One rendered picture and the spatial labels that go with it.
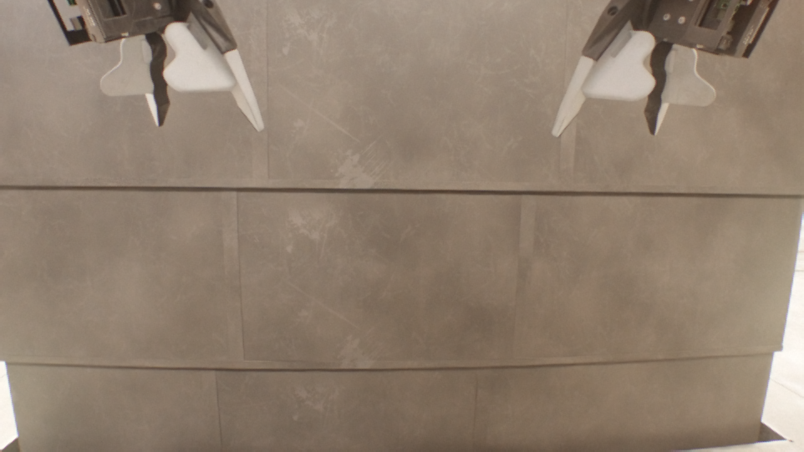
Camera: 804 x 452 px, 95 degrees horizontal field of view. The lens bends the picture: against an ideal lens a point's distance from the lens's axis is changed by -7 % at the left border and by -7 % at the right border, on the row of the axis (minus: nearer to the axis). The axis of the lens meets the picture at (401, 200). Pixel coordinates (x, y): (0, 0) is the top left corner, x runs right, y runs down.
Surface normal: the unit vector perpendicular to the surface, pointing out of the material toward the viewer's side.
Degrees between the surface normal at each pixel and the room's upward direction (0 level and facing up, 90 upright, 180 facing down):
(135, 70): 124
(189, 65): 63
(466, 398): 90
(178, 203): 90
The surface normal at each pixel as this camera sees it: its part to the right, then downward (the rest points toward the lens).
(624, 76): -0.61, -0.38
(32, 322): 0.06, 0.12
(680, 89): -0.78, 0.58
